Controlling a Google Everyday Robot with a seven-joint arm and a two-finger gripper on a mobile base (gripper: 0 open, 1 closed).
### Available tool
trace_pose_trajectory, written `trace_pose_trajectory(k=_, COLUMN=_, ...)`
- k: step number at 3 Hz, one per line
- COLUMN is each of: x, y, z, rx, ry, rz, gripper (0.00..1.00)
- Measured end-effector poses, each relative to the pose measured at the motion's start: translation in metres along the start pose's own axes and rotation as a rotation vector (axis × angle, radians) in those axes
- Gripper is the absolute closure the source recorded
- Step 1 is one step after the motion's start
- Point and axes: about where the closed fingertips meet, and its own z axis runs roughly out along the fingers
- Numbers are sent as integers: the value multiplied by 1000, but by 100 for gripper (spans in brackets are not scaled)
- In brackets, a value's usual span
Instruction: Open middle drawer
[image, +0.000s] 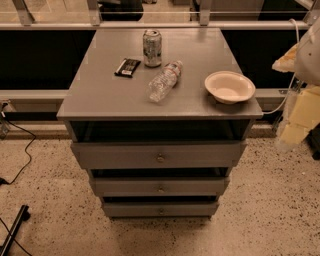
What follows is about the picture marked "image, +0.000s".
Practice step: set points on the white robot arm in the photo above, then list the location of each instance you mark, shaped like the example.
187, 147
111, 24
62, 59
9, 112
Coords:
307, 62

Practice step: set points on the black snack bar wrapper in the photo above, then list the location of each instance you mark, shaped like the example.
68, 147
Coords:
127, 67

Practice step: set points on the white bowl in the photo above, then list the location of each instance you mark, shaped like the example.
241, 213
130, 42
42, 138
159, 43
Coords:
229, 87

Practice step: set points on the silver soda can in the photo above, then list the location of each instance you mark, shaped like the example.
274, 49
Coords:
152, 48

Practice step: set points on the grey drawer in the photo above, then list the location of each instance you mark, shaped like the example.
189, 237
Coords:
158, 155
160, 209
136, 187

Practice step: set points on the grey top drawer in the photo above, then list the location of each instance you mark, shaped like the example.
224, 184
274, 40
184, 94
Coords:
158, 155

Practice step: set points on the grey bottom drawer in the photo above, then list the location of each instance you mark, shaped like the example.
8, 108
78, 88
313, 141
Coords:
160, 209

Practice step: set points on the grey wooden drawer cabinet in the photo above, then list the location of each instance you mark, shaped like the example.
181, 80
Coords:
101, 107

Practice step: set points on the clear plastic water bottle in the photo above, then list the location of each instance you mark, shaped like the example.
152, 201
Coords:
164, 81

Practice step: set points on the black metal floor bar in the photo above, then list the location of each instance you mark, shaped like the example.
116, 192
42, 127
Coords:
22, 216

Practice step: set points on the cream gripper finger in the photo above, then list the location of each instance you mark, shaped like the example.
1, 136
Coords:
300, 116
287, 61

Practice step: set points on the metal railing frame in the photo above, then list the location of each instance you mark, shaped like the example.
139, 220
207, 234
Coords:
84, 15

